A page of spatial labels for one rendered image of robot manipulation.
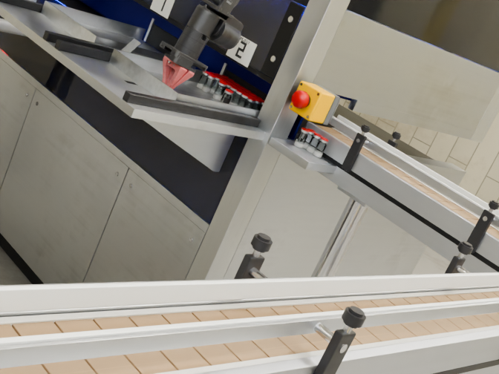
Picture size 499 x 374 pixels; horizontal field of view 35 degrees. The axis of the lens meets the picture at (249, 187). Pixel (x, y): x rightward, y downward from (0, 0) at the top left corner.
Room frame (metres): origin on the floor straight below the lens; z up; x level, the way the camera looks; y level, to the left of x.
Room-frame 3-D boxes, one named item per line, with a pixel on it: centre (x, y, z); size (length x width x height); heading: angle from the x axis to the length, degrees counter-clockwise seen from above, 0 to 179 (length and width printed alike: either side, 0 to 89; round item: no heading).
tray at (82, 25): (2.09, 0.48, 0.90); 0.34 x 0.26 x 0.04; 141
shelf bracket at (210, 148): (1.76, 0.20, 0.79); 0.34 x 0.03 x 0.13; 141
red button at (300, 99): (1.77, -0.03, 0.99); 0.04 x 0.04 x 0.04; 51
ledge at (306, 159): (1.83, -0.09, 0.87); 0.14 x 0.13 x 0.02; 141
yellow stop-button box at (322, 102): (1.80, -0.05, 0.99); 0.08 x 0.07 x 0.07; 141
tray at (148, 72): (1.87, 0.21, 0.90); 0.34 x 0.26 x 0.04; 141
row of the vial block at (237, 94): (1.96, 0.14, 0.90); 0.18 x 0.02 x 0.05; 51
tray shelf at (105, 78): (1.93, 0.39, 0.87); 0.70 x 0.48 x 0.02; 51
